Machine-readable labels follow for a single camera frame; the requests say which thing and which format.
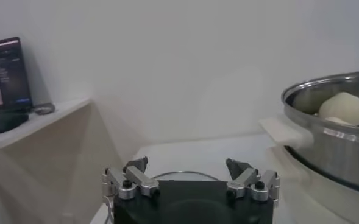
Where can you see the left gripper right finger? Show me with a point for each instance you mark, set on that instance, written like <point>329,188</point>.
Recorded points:
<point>246,179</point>

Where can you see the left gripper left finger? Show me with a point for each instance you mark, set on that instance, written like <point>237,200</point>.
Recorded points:
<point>136,179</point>

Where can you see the stainless steel steamer basket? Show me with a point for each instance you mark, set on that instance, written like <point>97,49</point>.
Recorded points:
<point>334,158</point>

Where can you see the cream electric cooker base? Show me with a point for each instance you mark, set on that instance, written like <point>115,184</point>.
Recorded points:
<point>319,198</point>

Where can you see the white side table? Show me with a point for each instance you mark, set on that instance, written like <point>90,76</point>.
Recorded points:
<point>39,124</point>

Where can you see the black computer mouse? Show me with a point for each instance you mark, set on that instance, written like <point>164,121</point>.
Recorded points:
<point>7,123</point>

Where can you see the black computer monitor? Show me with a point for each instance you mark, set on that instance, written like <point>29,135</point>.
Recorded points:
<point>8,76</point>

